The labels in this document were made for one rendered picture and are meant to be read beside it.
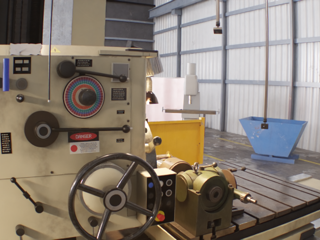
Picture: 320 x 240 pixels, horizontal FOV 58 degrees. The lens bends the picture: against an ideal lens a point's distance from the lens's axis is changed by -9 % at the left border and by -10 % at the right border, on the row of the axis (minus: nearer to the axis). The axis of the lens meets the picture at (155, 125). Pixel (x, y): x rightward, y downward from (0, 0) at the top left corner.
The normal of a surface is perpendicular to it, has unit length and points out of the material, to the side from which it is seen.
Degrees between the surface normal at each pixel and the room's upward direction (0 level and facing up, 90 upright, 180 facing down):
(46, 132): 90
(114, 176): 62
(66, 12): 90
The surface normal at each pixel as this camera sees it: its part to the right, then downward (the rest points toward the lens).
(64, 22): 0.45, 0.13
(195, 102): -0.16, 0.13
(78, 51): 0.33, -0.61
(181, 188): -0.89, 0.04
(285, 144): -0.57, 0.10
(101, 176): 0.28, -0.36
